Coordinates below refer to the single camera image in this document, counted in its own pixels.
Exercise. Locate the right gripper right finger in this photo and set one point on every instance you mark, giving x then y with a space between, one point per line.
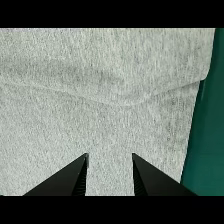
153 181

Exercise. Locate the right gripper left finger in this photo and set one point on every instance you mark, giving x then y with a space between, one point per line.
68 181

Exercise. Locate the grey T-shirt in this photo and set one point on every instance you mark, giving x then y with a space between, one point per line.
100 100

